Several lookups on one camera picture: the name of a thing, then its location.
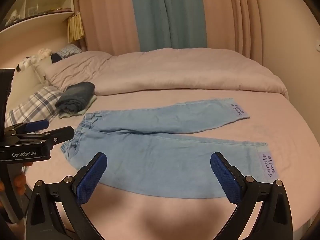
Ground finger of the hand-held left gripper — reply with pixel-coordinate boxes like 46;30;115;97
15;127;75;153
5;120;50;134

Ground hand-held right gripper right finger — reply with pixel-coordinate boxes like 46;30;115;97
210;152;293;240

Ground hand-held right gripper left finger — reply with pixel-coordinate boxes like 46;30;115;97
25;152;108;240

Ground light blue denim pants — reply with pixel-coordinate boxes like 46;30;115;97
60;98;277;199

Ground person's left hand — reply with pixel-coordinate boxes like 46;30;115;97
13;162;33;195

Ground large plaid pillow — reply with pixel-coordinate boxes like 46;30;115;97
9;85;63;133

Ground folded pale green cloth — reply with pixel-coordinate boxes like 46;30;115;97
58;95;98;119

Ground folded dark blue jeans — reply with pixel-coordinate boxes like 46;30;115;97
54;82;96;113

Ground white pillow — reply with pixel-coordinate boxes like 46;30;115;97
32;57;54;84

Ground white plush toy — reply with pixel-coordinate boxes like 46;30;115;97
37;48;53;60
15;56;38;73

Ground small plaid pillow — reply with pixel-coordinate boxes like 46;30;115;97
56;44;83;59

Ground yellow hanging tassel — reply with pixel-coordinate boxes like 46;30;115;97
67;12;85;43

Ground pink duvet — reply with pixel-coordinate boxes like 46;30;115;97
44;47;289;100

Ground pink curtain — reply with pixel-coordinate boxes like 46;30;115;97
75;0;141;56
200;0;320;68

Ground blue curtain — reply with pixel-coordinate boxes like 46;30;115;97
129;0;208;52

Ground white wall shelf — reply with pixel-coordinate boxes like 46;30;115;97
0;0;75;33

